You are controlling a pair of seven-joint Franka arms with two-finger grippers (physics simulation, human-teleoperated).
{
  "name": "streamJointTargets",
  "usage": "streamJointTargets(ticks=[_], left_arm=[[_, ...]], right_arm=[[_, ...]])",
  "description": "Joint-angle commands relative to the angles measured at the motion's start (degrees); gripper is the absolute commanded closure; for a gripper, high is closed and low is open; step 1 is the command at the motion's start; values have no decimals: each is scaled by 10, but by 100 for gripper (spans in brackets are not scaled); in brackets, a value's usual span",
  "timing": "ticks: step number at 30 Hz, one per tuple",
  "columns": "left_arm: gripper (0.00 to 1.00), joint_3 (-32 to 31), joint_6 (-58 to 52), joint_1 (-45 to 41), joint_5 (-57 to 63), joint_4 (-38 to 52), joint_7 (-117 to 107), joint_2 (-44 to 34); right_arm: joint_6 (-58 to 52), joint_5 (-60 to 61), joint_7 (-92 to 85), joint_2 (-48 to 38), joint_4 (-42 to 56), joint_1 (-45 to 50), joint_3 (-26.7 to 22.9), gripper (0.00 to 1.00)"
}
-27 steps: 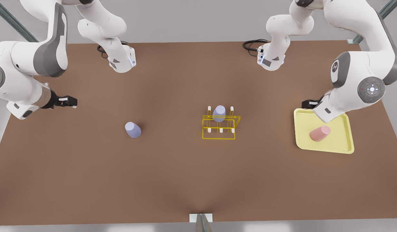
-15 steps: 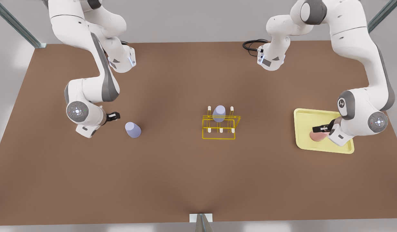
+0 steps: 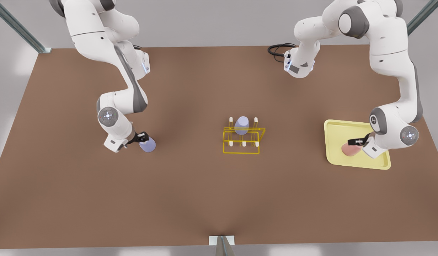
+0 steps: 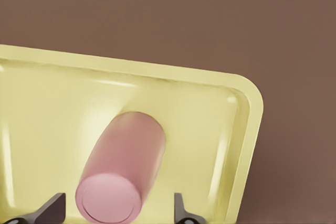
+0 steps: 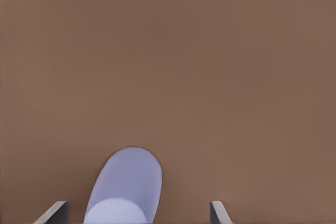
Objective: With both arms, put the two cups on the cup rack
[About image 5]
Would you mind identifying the pale lavender oval object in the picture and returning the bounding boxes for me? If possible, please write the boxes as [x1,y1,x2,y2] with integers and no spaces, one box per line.
[83,146,163,224]

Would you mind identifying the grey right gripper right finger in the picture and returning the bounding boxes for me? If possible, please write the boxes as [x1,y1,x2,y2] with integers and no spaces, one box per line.
[209,200,233,224]

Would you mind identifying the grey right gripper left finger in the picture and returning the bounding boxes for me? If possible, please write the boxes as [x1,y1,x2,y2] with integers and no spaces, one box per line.
[33,200,70,224]

